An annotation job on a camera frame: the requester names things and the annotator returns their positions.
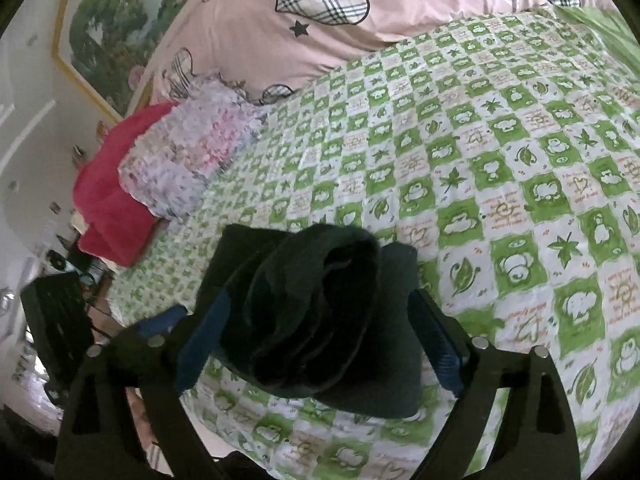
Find green checkered bed sheet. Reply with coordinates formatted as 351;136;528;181
108;6;639;476

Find floral ruffled pillow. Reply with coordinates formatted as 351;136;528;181
118;76;268;220

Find black pants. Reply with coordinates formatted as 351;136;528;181
195;224;422;419

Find pink heart-print duvet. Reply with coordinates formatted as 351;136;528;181
148;0;613;103

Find red fleece blanket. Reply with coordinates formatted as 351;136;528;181
73;103;174;266

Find framed landscape painting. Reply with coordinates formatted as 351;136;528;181
52;0;188;120

